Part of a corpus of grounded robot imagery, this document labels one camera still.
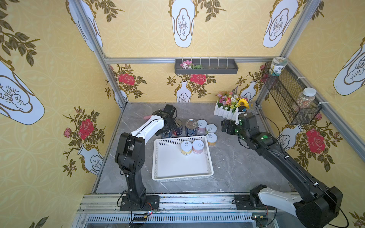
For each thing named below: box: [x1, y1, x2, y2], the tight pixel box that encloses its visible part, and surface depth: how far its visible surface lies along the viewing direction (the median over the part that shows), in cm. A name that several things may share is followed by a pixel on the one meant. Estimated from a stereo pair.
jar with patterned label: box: [268, 57, 289, 77], surface depth 87 cm
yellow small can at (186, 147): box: [180, 140, 193, 156], surface depth 92 cm
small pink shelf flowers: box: [179, 59, 205, 70], surface depth 89 cm
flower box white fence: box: [213, 91, 250, 121], surface depth 102 cm
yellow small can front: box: [205, 132, 218, 146], surface depth 96 cm
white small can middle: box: [206, 123, 218, 133], surface depth 100 cm
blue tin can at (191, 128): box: [185, 118, 198, 137], surface depth 97 cm
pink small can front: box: [192, 139, 205, 155], surface depth 92 cm
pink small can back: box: [196, 119, 208, 136], surface depth 102 cm
